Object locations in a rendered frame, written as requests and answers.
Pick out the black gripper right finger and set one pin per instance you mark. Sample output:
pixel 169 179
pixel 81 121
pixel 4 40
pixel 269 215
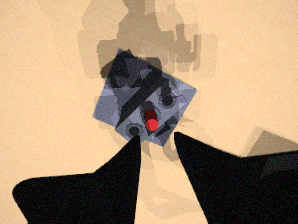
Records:
pixel 224 183

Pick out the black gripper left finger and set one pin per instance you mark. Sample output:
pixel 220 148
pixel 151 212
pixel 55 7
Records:
pixel 111 190

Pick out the grey plate with holes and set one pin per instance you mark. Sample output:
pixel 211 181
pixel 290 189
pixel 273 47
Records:
pixel 132 122

